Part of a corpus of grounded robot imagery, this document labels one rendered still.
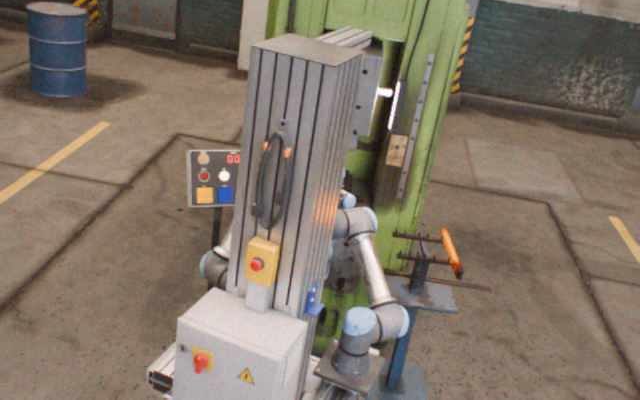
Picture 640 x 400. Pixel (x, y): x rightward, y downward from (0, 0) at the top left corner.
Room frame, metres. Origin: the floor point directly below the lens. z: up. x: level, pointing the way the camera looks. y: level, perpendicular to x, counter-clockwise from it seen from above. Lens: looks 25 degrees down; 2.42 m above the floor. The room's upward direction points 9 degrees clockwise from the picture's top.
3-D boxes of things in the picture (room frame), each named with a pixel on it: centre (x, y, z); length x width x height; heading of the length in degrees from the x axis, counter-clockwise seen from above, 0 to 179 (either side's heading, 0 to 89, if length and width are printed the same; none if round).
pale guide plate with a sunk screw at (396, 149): (3.11, -0.37, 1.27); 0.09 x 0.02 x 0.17; 89
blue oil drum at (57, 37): (6.71, 3.05, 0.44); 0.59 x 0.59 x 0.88
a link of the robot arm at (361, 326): (1.93, -0.23, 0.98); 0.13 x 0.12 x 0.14; 121
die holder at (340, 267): (3.21, -0.11, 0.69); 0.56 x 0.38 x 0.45; 179
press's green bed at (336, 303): (3.21, -0.11, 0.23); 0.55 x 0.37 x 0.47; 179
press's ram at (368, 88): (3.20, -0.09, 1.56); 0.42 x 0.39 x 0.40; 179
